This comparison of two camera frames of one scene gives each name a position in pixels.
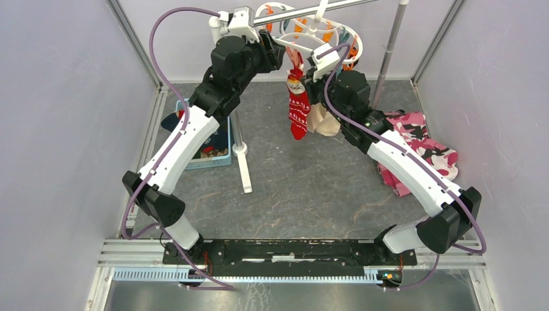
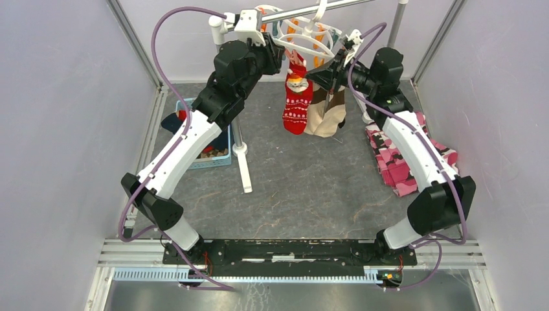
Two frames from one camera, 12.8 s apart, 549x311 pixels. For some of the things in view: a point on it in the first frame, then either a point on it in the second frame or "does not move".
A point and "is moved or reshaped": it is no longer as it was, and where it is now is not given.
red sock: x=299 y=106 is moved or reshaped
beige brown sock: x=315 y=114 does not move
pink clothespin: x=293 y=55 does not move
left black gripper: x=272 y=54 does not move
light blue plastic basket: x=216 y=151 does not move
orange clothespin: x=298 y=29 -> x=316 y=61
